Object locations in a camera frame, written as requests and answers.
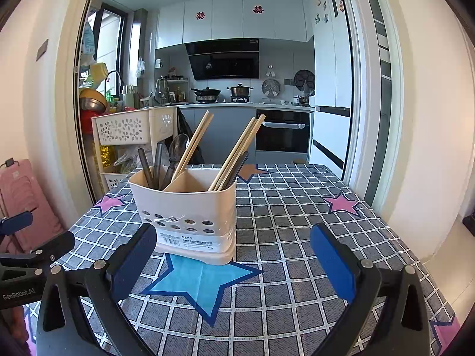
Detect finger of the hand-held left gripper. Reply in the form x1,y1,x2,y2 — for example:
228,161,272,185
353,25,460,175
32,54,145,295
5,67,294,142
0,211,33,236
0,231,76,280

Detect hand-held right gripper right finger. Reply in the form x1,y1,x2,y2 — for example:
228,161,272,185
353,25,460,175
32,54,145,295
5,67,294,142
309,222,433,356

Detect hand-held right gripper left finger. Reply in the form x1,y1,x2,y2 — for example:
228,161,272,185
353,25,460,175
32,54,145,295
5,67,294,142
36,223,157,355

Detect white plastic utensil holder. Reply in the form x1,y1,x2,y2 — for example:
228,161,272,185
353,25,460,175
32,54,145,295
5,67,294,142
128,167,238,266

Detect pink folded case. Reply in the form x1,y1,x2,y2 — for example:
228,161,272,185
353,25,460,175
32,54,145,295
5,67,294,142
0,158,64,255

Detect grey checkered star tablecloth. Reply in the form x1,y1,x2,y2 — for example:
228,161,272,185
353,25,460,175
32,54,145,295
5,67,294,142
22,163,461,356

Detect gold foil package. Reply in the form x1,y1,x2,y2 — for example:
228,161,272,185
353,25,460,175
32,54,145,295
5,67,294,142
96,144,114,167

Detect black built-in oven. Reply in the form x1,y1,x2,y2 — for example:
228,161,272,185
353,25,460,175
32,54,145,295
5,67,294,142
255,109,311,153

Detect cream plastic trolley rack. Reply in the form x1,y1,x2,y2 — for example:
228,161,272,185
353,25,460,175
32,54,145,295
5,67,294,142
91,106,179,193

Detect steel bowl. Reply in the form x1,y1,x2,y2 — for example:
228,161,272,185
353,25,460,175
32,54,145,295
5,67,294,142
79,96,108,114

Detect black hanging bag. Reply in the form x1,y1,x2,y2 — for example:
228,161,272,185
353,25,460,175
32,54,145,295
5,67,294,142
176,107,205,164

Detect yellow plastic basin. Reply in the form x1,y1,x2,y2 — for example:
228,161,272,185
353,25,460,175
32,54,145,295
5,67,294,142
79,88,108,101

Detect steel kitchen faucet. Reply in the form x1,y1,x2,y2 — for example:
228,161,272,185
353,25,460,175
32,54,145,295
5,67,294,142
107,70,124,97

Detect grey kitchen counter cabinet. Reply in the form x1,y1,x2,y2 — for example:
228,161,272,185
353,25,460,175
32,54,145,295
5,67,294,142
178,103,315,166

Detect glass kettle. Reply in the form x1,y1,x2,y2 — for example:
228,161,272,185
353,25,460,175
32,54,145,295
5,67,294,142
154,76,172,104

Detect white countertop spice rack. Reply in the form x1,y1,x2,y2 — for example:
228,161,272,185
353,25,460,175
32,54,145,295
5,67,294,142
169,76,190,102

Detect sliding glass door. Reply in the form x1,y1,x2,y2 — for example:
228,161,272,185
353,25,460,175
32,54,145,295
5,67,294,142
334,0,394,201

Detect round silver steamer rack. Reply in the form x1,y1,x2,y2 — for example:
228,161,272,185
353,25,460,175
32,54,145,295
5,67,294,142
261,79,281,98

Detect black wok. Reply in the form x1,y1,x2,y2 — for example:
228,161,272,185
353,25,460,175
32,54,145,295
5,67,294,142
191,87,222,101

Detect dark round hanging pan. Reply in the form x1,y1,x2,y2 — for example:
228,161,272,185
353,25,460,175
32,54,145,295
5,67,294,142
294,69,315,88

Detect steel stockpot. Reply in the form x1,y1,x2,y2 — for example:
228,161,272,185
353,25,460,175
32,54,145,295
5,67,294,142
226,84,254,99

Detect white refrigerator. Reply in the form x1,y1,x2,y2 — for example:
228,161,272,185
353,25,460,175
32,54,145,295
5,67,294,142
308,0,353,173

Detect dark framed window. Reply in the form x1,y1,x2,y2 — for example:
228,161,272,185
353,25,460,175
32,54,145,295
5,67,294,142
89,4,129,93

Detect black range hood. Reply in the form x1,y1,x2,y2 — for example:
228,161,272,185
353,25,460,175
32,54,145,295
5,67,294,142
186,38,260,81

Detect white upper cabinets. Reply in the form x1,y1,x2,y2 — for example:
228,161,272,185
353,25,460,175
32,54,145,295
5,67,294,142
155,0,315,50

